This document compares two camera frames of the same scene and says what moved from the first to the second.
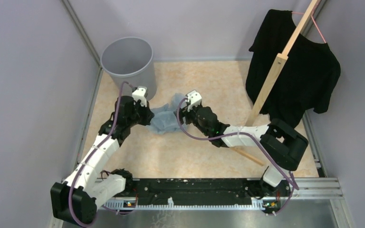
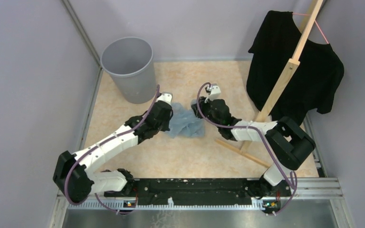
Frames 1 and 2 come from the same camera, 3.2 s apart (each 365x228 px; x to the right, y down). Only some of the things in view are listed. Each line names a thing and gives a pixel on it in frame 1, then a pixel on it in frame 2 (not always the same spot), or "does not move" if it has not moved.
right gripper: [182, 112] to [202, 104]
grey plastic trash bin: [130, 60] does not move
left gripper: [148, 114] to [166, 127]
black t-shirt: [308, 80] does not move
